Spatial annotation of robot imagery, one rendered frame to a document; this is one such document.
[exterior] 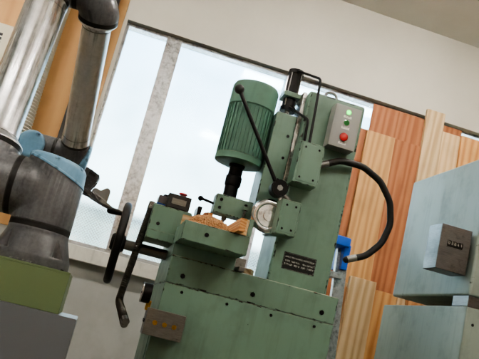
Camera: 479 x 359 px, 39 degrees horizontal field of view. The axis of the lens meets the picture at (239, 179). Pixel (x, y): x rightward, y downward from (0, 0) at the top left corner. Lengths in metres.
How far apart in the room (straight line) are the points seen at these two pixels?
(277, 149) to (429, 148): 1.81
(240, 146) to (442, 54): 2.30
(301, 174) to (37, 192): 0.99
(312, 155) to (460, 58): 2.31
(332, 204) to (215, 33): 1.83
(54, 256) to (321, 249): 1.05
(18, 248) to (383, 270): 2.56
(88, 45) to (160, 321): 0.85
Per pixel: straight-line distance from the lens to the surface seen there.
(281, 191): 2.32
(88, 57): 2.07
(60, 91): 3.79
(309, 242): 2.38
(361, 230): 3.79
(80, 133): 2.20
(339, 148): 2.42
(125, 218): 2.26
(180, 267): 2.17
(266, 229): 2.32
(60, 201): 1.68
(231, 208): 2.40
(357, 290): 3.61
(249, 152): 2.41
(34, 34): 1.89
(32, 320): 1.58
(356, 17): 4.30
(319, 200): 2.41
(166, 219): 2.28
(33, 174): 1.69
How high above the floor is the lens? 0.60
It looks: 13 degrees up
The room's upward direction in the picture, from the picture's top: 14 degrees clockwise
